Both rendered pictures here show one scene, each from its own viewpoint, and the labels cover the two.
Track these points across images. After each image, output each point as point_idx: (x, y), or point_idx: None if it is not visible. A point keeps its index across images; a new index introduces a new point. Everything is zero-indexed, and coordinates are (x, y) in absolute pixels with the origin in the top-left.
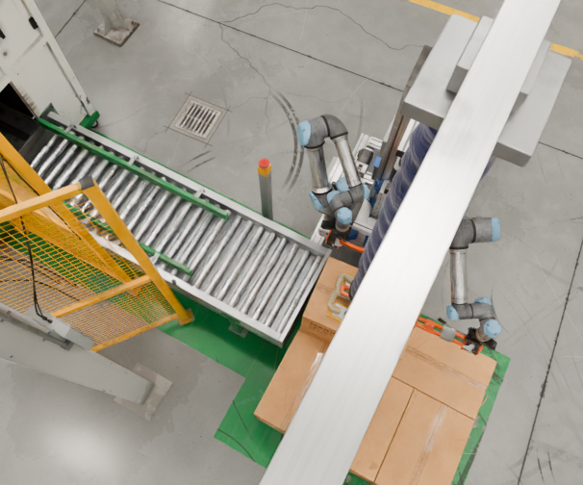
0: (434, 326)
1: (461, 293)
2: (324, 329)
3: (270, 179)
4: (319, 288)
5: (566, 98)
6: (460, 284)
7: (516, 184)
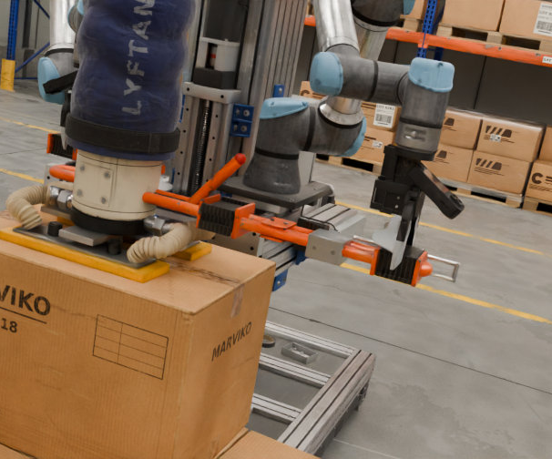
0: (291, 225)
1: (342, 28)
2: None
3: None
4: (4, 215)
5: (546, 351)
6: (338, 15)
7: (490, 420)
